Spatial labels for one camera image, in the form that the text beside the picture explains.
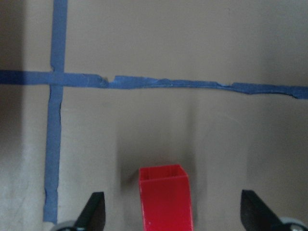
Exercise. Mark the red toy block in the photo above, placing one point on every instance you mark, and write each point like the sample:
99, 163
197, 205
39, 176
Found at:
165, 198

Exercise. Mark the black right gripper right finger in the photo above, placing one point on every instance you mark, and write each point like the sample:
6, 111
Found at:
256, 215

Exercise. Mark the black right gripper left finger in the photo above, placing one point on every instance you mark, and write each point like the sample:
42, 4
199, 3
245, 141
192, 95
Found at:
92, 217

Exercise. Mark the brown paper table cover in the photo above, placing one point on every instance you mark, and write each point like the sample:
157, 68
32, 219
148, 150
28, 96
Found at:
226, 141

